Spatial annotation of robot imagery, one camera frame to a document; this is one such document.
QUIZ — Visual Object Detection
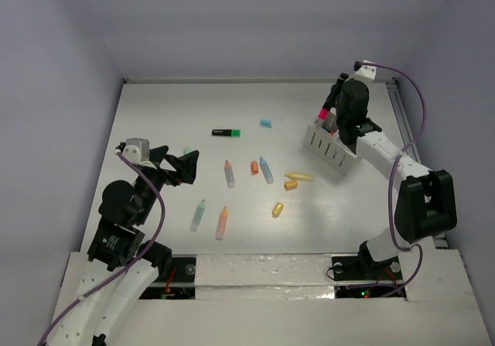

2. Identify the pink black highlighter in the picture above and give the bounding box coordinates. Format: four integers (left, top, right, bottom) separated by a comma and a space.
318, 107, 330, 122

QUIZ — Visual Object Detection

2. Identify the orange clear marker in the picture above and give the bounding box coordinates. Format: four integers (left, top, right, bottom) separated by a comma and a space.
224, 160, 235, 189

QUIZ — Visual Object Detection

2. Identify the blue marker cap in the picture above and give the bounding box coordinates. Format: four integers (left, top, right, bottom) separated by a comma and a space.
260, 119, 272, 128

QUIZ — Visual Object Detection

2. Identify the blue pastel marker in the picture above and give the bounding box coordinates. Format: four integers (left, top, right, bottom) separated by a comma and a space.
259, 156, 274, 184

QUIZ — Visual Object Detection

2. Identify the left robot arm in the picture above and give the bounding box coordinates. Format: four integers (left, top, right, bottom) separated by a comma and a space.
39, 138, 200, 345

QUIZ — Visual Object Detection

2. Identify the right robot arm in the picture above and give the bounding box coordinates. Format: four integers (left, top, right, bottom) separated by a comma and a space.
326, 74, 457, 278

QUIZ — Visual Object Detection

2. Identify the green pastel marker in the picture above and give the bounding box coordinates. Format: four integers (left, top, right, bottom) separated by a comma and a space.
189, 199, 206, 232

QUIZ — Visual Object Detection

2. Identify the white two-slot pen holder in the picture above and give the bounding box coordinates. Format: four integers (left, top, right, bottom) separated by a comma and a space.
303, 112, 359, 176

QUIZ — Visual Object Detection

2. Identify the orange marker cap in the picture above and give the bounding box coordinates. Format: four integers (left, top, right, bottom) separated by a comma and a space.
251, 161, 259, 175

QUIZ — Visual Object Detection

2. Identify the orange pastel marker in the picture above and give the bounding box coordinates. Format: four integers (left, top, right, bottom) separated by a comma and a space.
215, 207, 228, 241

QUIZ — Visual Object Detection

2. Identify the yellow pastel marker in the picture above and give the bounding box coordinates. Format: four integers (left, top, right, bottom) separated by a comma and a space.
285, 172, 315, 182

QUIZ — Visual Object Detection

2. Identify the dark yellow marker cap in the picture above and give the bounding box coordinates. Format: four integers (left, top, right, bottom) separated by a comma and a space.
284, 180, 299, 190

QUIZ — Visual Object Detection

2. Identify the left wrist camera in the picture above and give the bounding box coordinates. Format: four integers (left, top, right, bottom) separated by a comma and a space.
114, 138, 153, 167

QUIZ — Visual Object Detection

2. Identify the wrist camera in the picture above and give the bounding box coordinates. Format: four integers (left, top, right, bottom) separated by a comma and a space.
114, 138, 153, 167
350, 60, 377, 85

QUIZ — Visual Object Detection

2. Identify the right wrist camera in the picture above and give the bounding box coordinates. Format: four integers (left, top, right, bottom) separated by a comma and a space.
350, 60, 377, 85

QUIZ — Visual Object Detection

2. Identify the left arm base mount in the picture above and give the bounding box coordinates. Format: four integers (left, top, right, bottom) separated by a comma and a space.
139, 255, 196, 300

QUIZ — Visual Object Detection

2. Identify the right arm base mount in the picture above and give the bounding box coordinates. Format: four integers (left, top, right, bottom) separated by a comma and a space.
326, 243, 406, 300

